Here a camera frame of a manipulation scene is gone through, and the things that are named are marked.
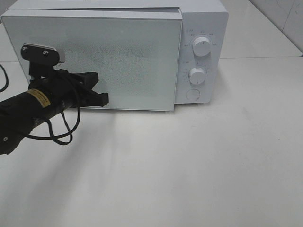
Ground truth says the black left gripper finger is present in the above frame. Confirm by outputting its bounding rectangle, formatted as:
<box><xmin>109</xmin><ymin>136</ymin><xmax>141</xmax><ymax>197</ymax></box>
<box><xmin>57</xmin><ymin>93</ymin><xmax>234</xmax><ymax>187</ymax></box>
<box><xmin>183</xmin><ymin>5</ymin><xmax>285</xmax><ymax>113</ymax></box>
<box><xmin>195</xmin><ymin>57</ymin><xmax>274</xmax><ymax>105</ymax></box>
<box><xmin>56</xmin><ymin>69</ymin><xmax>99</xmax><ymax>91</ymax></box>
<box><xmin>77</xmin><ymin>89</ymin><xmax>108</xmax><ymax>107</ymax></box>

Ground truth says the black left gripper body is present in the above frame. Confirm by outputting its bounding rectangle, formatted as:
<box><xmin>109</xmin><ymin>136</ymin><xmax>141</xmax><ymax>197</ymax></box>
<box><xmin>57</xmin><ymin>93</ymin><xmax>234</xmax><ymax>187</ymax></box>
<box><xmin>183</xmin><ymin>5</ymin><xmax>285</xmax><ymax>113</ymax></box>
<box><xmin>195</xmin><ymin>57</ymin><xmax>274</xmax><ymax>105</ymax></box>
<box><xmin>28</xmin><ymin>70</ymin><xmax>83</xmax><ymax>110</ymax></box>

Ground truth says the round door release button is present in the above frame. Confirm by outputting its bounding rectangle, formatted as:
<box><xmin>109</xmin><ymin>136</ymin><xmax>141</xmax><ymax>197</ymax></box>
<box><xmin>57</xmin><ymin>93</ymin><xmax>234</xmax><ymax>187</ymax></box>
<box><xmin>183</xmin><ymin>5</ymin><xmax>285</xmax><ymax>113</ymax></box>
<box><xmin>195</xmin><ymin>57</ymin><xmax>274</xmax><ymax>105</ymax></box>
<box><xmin>186</xmin><ymin>89</ymin><xmax>200</xmax><ymax>101</ymax></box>

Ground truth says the white microwave door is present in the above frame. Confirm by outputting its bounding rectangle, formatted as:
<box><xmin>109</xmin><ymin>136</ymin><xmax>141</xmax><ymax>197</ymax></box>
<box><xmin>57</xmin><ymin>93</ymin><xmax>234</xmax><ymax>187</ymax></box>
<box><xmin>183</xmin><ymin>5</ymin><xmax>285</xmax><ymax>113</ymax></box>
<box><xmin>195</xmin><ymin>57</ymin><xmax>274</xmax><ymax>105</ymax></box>
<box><xmin>1</xmin><ymin>9</ymin><xmax>182</xmax><ymax>111</ymax></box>

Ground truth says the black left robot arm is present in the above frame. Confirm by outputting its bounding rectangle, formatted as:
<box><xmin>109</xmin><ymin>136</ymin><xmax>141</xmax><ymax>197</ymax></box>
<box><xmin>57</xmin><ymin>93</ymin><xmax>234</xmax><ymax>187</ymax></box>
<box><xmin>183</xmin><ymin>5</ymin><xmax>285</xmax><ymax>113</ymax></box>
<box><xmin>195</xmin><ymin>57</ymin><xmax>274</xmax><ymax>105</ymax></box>
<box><xmin>0</xmin><ymin>70</ymin><xmax>109</xmax><ymax>155</ymax></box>

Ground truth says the lower white timer knob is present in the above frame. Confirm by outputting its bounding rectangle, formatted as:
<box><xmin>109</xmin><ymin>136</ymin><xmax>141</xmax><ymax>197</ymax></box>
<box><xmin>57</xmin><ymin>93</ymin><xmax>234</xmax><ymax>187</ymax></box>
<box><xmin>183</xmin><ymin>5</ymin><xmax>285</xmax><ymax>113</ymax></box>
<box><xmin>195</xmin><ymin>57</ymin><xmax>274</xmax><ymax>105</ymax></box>
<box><xmin>188</xmin><ymin>67</ymin><xmax>206</xmax><ymax>85</ymax></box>

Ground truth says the white microwave oven body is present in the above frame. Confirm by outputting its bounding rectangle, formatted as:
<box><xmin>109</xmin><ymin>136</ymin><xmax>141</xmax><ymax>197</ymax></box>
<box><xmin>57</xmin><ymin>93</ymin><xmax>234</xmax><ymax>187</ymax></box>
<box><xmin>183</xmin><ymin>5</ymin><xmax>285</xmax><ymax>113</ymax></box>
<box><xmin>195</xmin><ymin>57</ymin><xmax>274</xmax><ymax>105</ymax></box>
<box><xmin>2</xmin><ymin>0</ymin><xmax>229</xmax><ymax>105</ymax></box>

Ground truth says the upper white power knob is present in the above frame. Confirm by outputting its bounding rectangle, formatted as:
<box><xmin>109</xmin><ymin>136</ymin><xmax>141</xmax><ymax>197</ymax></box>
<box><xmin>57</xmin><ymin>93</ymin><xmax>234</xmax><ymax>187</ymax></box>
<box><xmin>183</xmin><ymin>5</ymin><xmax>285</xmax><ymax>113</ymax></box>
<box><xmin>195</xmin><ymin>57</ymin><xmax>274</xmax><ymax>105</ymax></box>
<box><xmin>192</xmin><ymin>35</ymin><xmax>211</xmax><ymax>57</ymax></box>

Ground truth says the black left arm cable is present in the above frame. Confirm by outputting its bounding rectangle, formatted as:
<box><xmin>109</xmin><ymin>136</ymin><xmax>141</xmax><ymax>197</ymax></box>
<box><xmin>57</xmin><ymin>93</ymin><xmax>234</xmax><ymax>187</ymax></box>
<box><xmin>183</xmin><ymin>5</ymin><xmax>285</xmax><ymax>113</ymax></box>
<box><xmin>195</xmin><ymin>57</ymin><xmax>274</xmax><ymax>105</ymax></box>
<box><xmin>28</xmin><ymin>70</ymin><xmax>82</xmax><ymax>145</ymax></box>

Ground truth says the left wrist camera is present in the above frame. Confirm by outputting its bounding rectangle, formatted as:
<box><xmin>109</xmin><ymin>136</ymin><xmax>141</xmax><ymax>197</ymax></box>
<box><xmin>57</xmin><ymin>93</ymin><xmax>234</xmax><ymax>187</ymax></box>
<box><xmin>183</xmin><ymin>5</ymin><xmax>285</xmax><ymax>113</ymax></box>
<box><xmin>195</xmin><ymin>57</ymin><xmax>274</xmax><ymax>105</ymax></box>
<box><xmin>20</xmin><ymin>43</ymin><xmax>66</xmax><ymax>72</ymax></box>

